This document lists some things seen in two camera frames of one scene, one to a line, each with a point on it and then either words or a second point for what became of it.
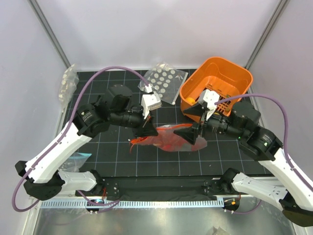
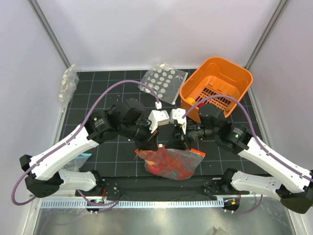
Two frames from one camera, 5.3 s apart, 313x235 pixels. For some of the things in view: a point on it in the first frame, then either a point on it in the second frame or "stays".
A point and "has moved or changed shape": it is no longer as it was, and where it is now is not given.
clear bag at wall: x=69 y=81 stays
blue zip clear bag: x=74 y=162 stays
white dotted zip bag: x=165 y=81 stays
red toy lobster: x=148 y=140 has moved or changed shape
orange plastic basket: x=218 y=75 stays
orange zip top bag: x=169 y=140 has moved or changed shape
